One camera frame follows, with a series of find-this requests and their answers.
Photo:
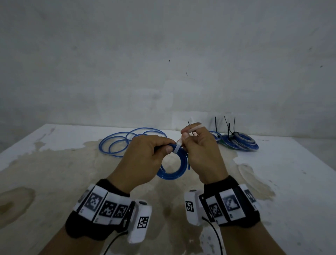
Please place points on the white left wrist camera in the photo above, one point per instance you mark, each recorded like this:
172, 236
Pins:
140, 223

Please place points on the black right wristband with markers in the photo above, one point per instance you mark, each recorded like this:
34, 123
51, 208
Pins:
231, 205

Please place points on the white cable tie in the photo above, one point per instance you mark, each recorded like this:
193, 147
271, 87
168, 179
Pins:
177, 147

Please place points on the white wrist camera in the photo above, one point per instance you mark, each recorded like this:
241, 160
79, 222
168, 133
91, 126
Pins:
140, 223
191, 207

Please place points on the person's left hand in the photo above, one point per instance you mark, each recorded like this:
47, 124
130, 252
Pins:
139, 163

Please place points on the person's right hand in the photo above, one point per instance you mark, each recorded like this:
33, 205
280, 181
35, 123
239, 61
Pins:
204, 157

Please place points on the black left wristband with markers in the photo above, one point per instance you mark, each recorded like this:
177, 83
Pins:
94, 212

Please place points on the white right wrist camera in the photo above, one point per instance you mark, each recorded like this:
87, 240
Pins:
191, 207

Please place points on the black wristband with markers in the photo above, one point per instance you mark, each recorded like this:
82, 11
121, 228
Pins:
94, 212
231, 205

